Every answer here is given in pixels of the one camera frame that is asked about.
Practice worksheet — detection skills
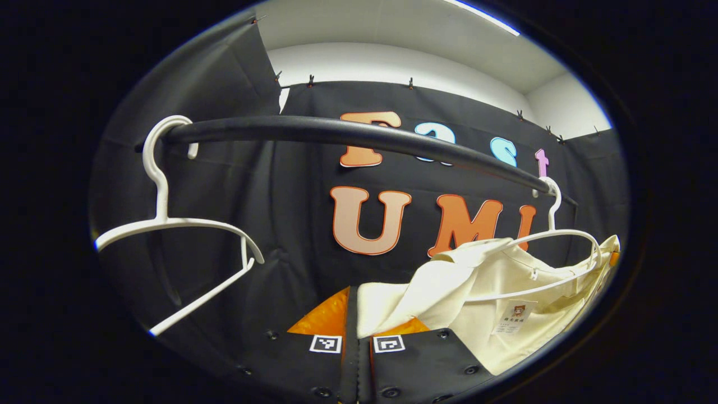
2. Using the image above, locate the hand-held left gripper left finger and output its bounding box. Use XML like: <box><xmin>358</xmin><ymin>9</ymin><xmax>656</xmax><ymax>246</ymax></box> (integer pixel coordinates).
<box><xmin>233</xmin><ymin>285</ymin><xmax>360</xmax><ymax>404</ymax></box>

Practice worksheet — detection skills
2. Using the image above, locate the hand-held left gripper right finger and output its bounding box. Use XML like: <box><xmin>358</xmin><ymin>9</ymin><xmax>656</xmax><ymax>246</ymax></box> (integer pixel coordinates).
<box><xmin>358</xmin><ymin>317</ymin><xmax>497</xmax><ymax>404</ymax></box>

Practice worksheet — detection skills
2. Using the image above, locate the white hanger with jacket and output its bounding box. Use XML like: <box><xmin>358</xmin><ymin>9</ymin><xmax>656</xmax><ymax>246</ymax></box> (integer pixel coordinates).
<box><xmin>464</xmin><ymin>176</ymin><xmax>604</xmax><ymax>304</ymax></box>

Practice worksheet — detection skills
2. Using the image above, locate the cream jacket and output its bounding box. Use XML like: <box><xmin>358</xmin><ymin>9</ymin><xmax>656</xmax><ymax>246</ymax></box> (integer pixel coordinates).
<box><xmin>357</xmin><ymin>235</ymin><xmax>621</xmax><ymax>375</ymax></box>

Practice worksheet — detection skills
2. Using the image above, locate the black clothes rack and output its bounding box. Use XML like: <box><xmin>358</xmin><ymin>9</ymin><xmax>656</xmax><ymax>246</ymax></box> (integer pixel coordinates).
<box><xmin>134</xmin><ymin>115</ymin><xmax>579</xmax><ymax>208</ymax></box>

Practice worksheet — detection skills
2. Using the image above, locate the white empty hanger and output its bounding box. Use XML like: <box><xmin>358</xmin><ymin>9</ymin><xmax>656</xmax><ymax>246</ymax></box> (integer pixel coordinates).
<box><xmin>94</xmin><ymin>115</ymin><xmax>265</xmax><ymax>337</ymax></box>

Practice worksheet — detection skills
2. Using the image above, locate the black backdrop cloth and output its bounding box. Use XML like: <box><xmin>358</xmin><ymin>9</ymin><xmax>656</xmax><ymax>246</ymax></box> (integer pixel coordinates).
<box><xmin>89</xmin><ymin>11</ymin><xmax>630</xmax><ymax>393</ymax></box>

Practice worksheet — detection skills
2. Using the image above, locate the row of black cloth clips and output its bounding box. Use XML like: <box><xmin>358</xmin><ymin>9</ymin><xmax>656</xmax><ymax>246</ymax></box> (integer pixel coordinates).
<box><xmin>251</xmin><ymin>14</ymin><xmax>601</xmax><ymax>144</ymax></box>

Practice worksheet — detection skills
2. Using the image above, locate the ceiling light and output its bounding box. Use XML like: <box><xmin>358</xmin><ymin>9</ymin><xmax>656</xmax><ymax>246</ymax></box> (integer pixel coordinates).
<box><xmin>443</xmin><ymin>0</ymin><xmax>521</xmax><ymax>37</ymax></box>

